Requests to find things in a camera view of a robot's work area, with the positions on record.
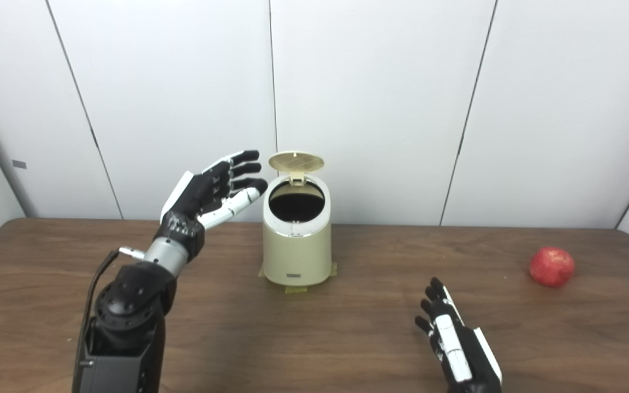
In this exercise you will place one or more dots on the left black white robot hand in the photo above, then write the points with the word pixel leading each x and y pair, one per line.
pixel 194 196

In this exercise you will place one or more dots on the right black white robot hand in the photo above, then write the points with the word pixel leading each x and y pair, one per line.
pixel 459 355

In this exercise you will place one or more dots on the round cream bin lid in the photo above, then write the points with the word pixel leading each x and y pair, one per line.
pixel 295 161

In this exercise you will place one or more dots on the red apple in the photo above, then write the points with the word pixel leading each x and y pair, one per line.
pixel 552 267

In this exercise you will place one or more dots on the cream-colored bin body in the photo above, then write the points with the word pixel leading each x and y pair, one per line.
pixel 295 251

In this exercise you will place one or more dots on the small grey wall label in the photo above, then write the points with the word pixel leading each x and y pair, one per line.
pixel 19 164

